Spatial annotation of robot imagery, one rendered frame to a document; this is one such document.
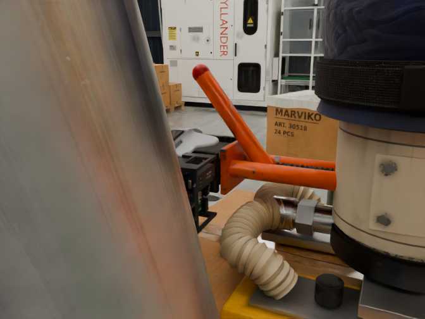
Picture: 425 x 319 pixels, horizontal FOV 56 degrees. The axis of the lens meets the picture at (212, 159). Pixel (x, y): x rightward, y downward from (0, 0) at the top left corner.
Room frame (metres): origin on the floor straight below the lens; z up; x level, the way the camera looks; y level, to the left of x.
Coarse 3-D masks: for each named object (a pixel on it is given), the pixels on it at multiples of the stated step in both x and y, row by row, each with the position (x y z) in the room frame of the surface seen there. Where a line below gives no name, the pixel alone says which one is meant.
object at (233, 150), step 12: (216, 144) 0.54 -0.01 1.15; (228, 144) 0.49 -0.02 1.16; (216, 156) 0.46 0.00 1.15; (228, 156) 0.47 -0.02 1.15; (240, 156) 0.51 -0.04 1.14; (216, 168) 0.47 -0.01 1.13; (228, 168) 0.47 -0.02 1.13; (216, 180) 0.46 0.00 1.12; (228, 180) 0.47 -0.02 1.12; (240, 180) 0.51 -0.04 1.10; (216, 192) 0.46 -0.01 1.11
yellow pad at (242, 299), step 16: (240, 288) 0.39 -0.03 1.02; (256, 288) 0.39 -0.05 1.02; (304, 288) 0.38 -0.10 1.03; (320, 288) 0.35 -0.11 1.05; (336, 288) 0.34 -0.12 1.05; (352, 288) 0.38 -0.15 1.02; (240, 304) 0.36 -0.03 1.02; (256, 304) 0.35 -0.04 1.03; (272, 304) 0.35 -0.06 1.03; (288, 304) 0.35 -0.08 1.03; (304, 304) 0.35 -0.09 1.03; (320, 304) 0.35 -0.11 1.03; (336, 304) 0.34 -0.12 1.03; (352, 304) 0.35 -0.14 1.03
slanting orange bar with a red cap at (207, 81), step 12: (192, 72) 0.52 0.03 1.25; (204, 72) 0.51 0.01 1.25; (204, 84) 0.51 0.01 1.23; (216, 84) 0.51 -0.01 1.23; (216, 96) 0.50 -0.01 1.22; (216, 108) 0.50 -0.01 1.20; (228, 108) 0.50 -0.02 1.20; (228, 120) 0.49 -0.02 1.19; (240, 120) 0.49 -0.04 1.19; (240, 132) 0.49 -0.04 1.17; (240, 144) 0.49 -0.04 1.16; (252, 144) 0.48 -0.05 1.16; (252, 156) 0.48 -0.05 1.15; (264, 156) 0.48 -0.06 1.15
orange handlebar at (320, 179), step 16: (272, 160) 0.49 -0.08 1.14; (288, 160) 0.49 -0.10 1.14; (304, 160) 0.48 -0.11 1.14; (320, 160) 0.48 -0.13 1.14; (240, 176) 0.47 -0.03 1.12; (256, 176) 0.46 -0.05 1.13; (272, 176) 0.45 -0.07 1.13; (288, 176) 0.44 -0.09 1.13; (304, 176) 0.43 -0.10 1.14; (320, 176) 0.43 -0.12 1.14
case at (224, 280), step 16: (240, 192) 0.73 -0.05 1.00; (224, 208) 0.65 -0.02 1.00; (208, 224) 0.59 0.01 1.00; (224, 224) 0.59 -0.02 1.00; (208, 240) 0.53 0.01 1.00; (208, 256) 0.48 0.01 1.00; (288, 256) 0.48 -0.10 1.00; (304, 256) 0.48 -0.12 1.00; (320, 256) 0.48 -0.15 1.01; (336, 256) 0.48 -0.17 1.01; (208, 272) 0.45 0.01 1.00; (224, 272) 0.44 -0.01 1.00; (304, 272) 0.44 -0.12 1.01; (320, 272) 0.44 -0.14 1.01; (336, 272) 0.44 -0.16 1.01; (352, 272) 0.44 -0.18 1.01; (224, 288) 0.41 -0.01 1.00; (224, 304) 0.38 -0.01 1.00
